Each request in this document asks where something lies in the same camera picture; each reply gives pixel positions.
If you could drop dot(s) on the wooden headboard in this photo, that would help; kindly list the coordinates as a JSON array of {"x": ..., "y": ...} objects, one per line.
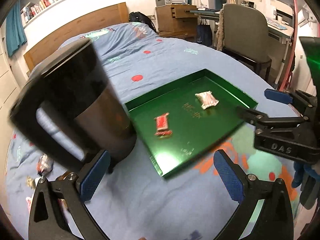
[{"x": 99, "y": 19}]

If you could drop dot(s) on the white desk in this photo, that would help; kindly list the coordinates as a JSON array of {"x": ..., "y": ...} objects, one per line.
[{"x": 279, "y": 31}]

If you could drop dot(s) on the black brown cylindrical appliance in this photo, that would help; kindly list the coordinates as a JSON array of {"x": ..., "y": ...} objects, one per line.
[{"x": 73, "y": 89}]

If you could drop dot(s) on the dark blue tote bag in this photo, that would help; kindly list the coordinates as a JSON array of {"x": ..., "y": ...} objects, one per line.
[{"x": 204, "y": 34}]

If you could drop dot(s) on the green rectangular tray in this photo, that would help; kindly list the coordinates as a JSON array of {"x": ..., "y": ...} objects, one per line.
[{"x": 194, "y": 130}]

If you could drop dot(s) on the wooden drawer cabinet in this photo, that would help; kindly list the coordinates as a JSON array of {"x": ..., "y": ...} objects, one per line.
[{"x": 177, "y": 21}]

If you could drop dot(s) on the grey chair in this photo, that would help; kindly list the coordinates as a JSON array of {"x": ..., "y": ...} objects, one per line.
[{"x": 243, "y": 34}]

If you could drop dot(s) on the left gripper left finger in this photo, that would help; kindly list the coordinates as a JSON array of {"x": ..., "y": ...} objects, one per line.
[{"x": 47, "y": 220}]

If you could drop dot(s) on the pink striped snack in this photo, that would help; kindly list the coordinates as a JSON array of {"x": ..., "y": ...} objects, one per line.
[{"x": 206, "y": 99}]

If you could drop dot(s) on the small green wrapped candy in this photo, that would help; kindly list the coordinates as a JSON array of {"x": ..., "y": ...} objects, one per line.
[{"x": 32, "y": 183}]

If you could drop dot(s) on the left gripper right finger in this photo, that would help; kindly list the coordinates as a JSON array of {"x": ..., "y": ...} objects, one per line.
[{"x": 275, "y": 220}]

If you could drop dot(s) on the small red candy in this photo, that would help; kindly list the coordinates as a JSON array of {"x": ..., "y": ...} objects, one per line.
[{"x": 162, "y": 126}]

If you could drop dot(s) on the teal curtain left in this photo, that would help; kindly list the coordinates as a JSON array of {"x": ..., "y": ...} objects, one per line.
[{"x": 15, "y": 35}]

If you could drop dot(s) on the black backpack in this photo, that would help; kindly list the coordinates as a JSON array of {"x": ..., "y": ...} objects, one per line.
[{"x": 140, "y": 17}]

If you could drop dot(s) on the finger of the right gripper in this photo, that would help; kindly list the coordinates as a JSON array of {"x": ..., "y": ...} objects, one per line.
[
  {"x": 255, "y": 118},
  {"x": 301, "y": 101}
]

